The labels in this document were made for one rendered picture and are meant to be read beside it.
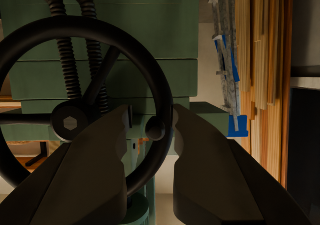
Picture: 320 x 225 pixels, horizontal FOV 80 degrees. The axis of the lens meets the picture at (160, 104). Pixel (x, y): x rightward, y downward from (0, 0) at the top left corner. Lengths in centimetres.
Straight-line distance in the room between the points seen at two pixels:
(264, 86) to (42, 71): 160
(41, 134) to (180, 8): 44
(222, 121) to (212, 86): 257
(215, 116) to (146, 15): 28
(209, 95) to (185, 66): 261
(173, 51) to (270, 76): 139
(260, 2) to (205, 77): 150
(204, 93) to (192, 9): 260
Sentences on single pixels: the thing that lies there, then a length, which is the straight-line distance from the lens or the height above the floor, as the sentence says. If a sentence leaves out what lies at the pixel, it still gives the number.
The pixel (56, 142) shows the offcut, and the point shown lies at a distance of 56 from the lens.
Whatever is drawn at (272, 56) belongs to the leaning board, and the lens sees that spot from 177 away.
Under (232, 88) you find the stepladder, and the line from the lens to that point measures 129.
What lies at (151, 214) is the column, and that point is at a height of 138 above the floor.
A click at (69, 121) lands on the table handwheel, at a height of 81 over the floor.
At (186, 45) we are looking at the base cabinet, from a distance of 47.
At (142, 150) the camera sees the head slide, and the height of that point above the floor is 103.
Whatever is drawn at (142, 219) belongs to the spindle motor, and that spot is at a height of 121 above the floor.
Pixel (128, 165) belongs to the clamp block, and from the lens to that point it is 41.
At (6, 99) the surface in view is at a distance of 322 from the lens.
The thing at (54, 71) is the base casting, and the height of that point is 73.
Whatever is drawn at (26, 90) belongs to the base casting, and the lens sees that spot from 55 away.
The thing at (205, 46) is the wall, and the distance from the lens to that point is 306.
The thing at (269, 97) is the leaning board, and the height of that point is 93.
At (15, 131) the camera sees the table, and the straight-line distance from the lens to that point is 58.
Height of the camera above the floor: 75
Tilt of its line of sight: 9 degrees up
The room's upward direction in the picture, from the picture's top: 179 degrees clockwise
